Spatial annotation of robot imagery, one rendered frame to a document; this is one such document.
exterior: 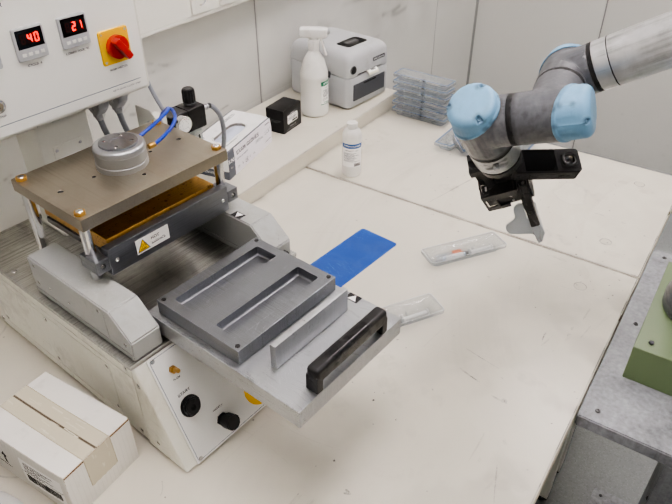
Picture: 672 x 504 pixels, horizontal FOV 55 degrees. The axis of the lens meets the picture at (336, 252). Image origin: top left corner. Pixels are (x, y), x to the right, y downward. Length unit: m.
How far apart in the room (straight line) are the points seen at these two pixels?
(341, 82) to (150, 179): 1.04
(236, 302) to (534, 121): 0.48
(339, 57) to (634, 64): 1.07
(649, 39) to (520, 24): 2.37
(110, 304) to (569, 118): 0.67
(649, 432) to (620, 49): 0.59
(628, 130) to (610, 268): 1.93
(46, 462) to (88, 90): 0.57
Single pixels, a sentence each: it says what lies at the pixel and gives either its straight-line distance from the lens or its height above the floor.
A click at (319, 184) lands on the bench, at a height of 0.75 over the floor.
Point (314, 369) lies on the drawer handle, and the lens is 0.80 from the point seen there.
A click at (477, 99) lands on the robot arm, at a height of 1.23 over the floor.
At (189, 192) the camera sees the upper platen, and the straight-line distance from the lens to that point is 1.06.
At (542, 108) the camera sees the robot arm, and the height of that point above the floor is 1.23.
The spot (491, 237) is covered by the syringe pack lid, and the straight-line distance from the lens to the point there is 1.47.
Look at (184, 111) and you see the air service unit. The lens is 1.27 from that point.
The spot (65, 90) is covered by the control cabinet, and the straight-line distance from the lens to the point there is 1.13.
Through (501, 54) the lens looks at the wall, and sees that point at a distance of 3.44.
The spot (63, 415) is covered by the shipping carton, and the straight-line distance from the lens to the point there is 1.05.
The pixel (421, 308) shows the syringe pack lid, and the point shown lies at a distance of 1.25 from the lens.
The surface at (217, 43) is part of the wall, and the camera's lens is 1.87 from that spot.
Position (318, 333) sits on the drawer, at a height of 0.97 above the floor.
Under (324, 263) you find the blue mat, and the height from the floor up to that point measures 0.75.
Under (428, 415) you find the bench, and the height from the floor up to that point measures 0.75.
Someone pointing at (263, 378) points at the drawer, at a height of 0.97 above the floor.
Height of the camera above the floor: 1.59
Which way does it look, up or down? 36 degrees down
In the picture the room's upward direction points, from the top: straight up
